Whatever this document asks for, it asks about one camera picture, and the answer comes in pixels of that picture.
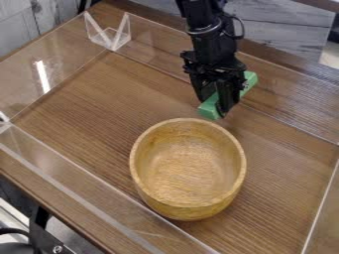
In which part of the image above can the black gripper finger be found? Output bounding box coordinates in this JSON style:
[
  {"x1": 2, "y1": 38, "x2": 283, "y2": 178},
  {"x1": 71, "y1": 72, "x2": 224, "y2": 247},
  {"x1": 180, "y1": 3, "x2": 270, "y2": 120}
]
[
  {"x1": 216, "y1": 78, "x2": 246, "y2": 117},
  {"x1": 190, "y1": 71, "x2": 218, "y2": 102}
]

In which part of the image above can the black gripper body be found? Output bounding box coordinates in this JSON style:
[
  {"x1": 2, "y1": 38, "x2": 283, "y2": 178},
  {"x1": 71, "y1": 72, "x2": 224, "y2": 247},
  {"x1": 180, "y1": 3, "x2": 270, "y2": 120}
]
[{"x1": 179, "y1": 29, "x2": 250, "y2": 88}]

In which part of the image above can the green rectangular block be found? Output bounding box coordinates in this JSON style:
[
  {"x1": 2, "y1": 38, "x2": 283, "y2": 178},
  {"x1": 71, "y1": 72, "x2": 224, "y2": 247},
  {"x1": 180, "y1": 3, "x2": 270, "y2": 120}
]
[{"x1": 198, "y1": 71, "x2": 258, "y2": 120}]

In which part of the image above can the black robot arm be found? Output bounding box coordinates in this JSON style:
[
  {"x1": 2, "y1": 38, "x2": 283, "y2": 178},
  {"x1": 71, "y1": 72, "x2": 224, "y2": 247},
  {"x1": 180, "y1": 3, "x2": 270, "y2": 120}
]
[{"x1": 176, "y1": 0, "x2": 247, "y2": 119}]

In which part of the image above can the brown wooden bowl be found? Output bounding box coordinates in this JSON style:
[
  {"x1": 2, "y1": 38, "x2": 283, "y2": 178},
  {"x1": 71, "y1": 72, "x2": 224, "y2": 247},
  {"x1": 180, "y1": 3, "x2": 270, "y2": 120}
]
[{"x1": 128, "y1": 118, "x2": 247, "y2": 221}]

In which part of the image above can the black cable under table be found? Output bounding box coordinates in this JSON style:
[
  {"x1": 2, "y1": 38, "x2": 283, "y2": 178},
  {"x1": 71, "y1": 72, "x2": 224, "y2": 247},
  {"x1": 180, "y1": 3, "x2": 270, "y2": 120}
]
[{"x1": 0, "y1": 227, "x2": 32, "y2": 254}]

